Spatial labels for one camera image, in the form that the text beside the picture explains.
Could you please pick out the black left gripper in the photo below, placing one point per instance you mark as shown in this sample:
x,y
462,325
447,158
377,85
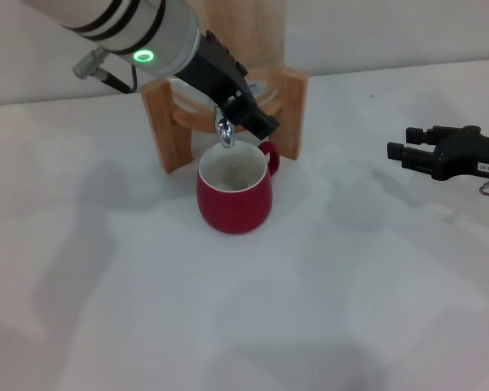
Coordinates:
x,y
216,73

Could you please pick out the red ceramic cup white inside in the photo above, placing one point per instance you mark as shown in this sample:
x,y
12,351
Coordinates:
x,y
232,212

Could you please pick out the clear glass water dispenser jar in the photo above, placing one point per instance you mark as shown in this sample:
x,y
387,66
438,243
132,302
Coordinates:
x,y
261,32

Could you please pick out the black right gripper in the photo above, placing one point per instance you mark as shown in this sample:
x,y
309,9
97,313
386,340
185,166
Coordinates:
x,y
464,155

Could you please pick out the chrome faucet with lever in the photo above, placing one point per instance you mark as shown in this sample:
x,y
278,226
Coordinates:
x,y
225,130

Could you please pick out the wooden dispenser stand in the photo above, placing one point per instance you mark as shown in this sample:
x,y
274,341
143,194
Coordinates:
x,y
173,138

